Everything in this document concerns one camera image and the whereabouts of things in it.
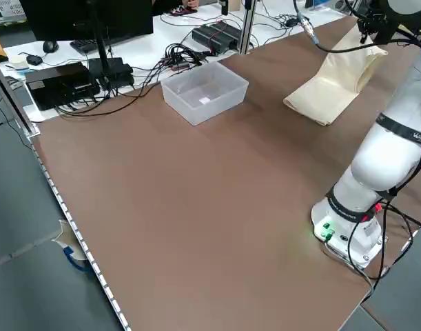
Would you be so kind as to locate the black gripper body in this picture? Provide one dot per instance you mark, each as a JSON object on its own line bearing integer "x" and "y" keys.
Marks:
{"x": 377, "y": 29}

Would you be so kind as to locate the cream-colored tablecloth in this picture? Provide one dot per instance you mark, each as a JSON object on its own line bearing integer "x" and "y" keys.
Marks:
{"x": 330, "y": 86}

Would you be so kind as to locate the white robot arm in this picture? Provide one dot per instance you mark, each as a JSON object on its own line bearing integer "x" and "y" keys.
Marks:
{"x": 410, "y": 13}
{"x": 379, "y": 155}

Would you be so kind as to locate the clear plastic box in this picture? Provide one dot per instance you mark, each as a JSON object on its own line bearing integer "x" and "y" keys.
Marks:
{"x": 203, "y": 103}

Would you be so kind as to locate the black box device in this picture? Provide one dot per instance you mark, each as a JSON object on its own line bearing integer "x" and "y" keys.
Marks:
{"x": 58, "y": 86}

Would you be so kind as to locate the black finned device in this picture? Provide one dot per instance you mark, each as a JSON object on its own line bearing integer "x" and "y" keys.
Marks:
{"x": 215, "y": 36}

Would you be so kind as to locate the white side table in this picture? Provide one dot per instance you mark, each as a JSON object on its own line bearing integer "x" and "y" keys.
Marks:
{"x": 162, "y": 51}

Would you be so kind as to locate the black keyboard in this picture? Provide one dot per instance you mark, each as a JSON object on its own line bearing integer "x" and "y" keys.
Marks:
{"x": 87, "y": 44}

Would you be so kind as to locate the black computer monitor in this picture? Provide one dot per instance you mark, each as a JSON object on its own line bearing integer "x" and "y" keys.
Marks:
{"x": 86, "y": 17}

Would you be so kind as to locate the black computer mouse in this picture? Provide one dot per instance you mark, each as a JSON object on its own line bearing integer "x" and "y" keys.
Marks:
{"x": 50, "y": 45}

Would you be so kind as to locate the white tape roll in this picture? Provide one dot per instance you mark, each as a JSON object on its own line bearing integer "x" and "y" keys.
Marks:
{"x": 19, "y": 63}

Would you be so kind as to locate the aluminium frame post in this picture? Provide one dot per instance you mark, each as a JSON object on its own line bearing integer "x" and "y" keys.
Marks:
{"x": 247, "y": 27}

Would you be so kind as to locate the aluminium frame rail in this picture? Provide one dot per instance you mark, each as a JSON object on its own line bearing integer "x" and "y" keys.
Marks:
{"x": 13, "y": 100}

